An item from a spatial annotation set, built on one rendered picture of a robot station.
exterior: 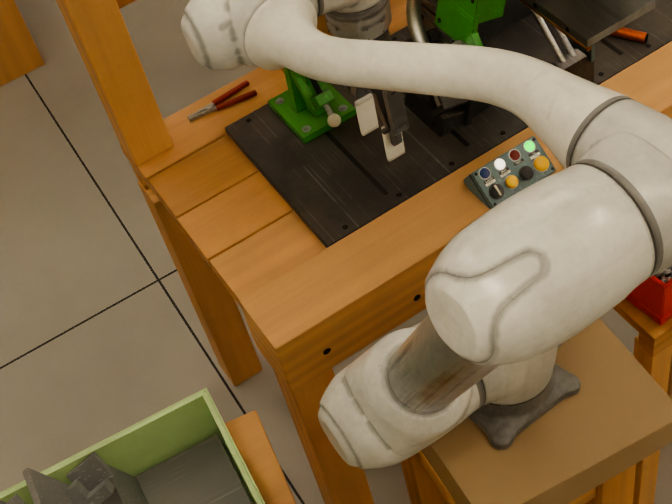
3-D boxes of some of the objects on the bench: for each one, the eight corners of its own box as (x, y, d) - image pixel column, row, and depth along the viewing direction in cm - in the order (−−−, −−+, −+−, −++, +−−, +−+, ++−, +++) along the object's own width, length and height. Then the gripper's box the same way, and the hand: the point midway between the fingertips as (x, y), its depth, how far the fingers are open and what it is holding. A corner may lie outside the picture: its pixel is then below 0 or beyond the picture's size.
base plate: (762, -8, 237) (763, -16, 235) (330, 252, 212) (328, 245, 210) (627, -90, 262) (627, -98, 261) (226, 133, 237) (224, 126, 235)
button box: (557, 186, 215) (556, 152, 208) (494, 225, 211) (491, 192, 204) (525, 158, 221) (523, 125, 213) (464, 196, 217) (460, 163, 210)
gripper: (301, 4, 158) (329, 121, 176) (377, 73, 146) (398, 191, 164) (345, -20, 160) (368, 98, 178) (423, 47, 148) (440, 166, 166)
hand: (380, 129), depth 169 cm, fingers open, 6 cm apart
